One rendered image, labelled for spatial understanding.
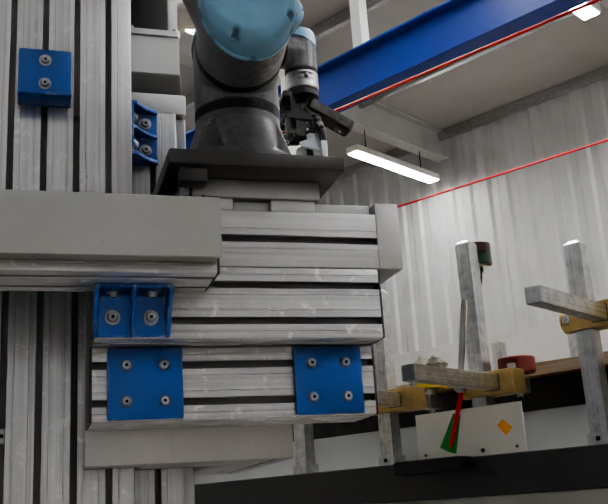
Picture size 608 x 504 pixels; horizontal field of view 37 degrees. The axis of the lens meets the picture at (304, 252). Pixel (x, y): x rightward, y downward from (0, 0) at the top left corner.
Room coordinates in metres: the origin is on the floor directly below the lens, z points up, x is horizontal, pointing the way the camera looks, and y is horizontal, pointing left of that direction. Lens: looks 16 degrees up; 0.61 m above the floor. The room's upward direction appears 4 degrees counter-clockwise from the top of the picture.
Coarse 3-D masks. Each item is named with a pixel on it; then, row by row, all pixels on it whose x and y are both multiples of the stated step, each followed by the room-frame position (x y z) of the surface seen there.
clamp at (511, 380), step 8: (512, 368) 1.86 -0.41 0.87; (504, 376) 1.88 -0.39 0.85; (512, 376) 1.86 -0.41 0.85; (520, 376) 1.89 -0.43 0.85; (504, 384) 1.88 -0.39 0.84; (512, 384) 1.87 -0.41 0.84; (520, 384) 1.88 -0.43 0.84; (472, 392) 1.93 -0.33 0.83; (480, 392) 1.92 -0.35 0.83; (488, 392) 1.90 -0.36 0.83; (496, 392) 1.89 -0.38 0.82; (504, 392) 1.88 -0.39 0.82; (512, 392) 1.88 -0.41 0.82; (520, 392) 1.89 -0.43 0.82
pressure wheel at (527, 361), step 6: (498, 360) 1.98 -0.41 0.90; (504, 360) 1.96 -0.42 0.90; (510, 360) 1.95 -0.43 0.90; (516, 360) 1.94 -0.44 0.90; (522, 360) 1.94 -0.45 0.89; (528, 360) 1.95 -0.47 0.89; (534, 360) 1.96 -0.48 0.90; (498, 366) 1.98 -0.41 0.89; (504, 366) 1.96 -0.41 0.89; (516, 366) 1.94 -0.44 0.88; (522, 366) 1.94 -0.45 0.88; (528, 366) 1.95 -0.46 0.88; (534, 366) 1.96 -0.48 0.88; (528, 372) 1.98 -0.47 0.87; (534, 372) 1.98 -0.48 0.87; (522, 396) 1.98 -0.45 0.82; (522, 402) 1.98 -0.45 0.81; (522, 408) 1.98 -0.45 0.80
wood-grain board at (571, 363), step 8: (552, 360) 2.00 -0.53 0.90; (560, 360) 1.99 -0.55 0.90; (568, 360) 1.98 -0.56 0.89; (576, 360) 1.97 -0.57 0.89; (536, 368) 2.03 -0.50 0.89; (544, 368) 2.02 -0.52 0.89; (552, 368) 2.01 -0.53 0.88; (560, 368) 1.99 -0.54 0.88; (568, 368) 1.98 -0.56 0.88; (576, 368) 1.97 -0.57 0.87; (528, 376) 2.05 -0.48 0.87; (536, 376) 2.05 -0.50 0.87; (544, 376) 2.06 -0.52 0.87; (408, 384) 2.26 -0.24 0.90; (440, 392) 2.24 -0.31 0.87
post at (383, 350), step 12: (384, 300) 2.09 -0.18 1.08; (384, 312) 2.09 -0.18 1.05; (384, 324) 2.09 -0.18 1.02; (384, 348) 2.08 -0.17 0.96; (384, 360) 2.08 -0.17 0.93; (384, 372) 2.08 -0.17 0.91; (384, 384) 2.08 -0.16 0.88; (384, 420) 2.09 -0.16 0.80; (396, 420) 2.10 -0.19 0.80; (384, 432) 2.09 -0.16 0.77; (396, 432) 2.09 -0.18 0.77; (384, 444) 2.09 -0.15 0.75; (396, 444) 2.09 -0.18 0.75
